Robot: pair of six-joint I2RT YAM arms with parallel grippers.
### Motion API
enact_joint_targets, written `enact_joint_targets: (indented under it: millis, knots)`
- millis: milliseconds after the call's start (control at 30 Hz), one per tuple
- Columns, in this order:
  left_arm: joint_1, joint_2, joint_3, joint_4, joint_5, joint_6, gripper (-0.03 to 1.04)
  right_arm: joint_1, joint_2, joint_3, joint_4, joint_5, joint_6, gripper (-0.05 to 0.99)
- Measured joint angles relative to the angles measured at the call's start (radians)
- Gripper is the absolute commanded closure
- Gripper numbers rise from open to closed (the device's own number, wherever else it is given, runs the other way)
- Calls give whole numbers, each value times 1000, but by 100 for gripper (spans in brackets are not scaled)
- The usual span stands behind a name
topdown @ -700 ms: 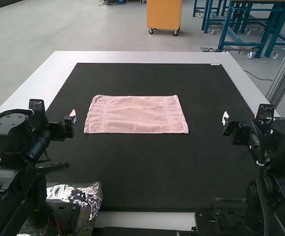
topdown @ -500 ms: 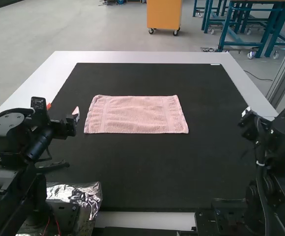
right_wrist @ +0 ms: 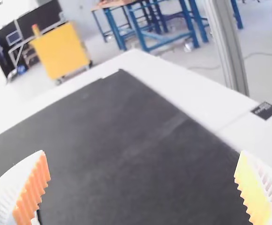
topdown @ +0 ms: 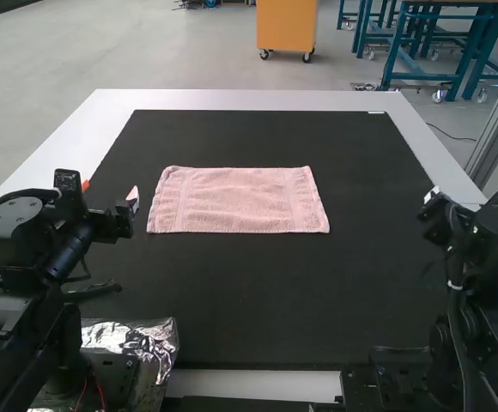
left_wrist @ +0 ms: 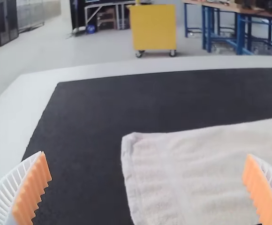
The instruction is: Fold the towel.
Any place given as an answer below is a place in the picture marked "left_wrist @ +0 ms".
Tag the grey metal table frame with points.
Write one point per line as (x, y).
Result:
(87, 14)

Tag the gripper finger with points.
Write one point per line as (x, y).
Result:
(265, 192)
(11, 194)

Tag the pale towel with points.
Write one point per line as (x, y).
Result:
(185, 175)

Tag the dark storage cabinet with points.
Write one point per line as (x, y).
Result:
(2, 21)

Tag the black mat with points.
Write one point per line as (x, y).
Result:
(126, 105)

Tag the yellow wheeled cart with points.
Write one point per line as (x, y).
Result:
(153, 28)

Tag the blue workbench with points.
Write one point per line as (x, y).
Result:
(186, 21)
(240, 32)

